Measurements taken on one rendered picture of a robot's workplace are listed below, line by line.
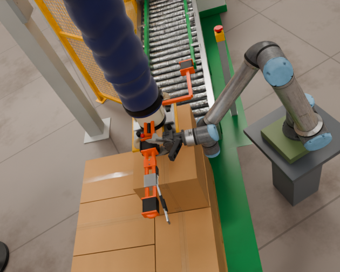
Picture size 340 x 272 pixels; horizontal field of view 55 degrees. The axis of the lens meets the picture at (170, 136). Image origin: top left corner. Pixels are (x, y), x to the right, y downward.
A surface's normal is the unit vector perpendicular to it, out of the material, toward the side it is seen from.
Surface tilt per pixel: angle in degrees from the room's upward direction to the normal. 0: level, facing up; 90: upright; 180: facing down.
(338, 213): 0
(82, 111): 90
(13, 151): 0
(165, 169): 0
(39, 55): 90
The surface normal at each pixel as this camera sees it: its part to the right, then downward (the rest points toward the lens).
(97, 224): -0.27, -0.58
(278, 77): 0.08, 0.69
